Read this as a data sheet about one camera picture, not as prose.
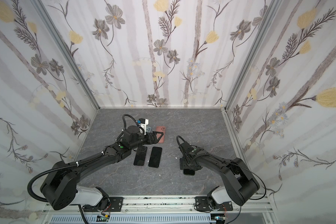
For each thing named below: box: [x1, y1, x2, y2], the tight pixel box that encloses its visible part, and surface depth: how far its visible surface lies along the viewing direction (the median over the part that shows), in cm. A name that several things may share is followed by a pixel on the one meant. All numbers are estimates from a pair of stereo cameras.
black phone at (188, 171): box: [182, 168, 196, 176], surface depth 85 cm
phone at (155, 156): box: [148, 146, 163, 168], surface depth 94 cm
